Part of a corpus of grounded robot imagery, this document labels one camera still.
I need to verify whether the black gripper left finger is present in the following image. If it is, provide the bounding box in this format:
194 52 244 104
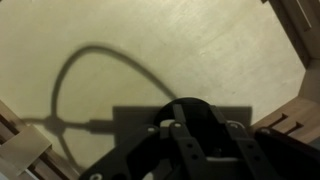
78 103 214 180

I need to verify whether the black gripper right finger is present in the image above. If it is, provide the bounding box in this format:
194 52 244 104
209 104 320 180

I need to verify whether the black round object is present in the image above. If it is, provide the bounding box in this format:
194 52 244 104
156 97 231 158

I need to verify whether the wooden slatted tray box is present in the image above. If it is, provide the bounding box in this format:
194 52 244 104
0 0 320 180

